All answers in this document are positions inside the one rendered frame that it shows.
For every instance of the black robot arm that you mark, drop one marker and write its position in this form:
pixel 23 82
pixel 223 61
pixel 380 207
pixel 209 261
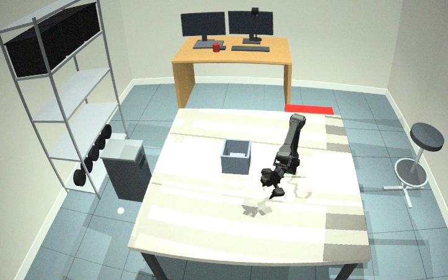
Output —
pixel 287 156

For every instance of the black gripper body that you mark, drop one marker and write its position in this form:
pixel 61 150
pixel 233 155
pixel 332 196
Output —
pixel 277 191

